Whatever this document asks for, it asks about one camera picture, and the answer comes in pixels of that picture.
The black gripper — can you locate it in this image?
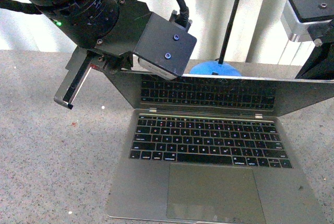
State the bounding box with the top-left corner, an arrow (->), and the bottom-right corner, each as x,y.
54,0 -> 151,109

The silver laptop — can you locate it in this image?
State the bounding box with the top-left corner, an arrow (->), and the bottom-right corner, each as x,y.
106,70 -> 333,223

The blue desk lamp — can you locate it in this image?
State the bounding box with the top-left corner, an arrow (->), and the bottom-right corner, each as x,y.
189,0 -> 241,77

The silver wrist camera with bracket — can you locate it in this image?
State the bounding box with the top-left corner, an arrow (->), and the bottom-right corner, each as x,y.
134,13 -> 197,80

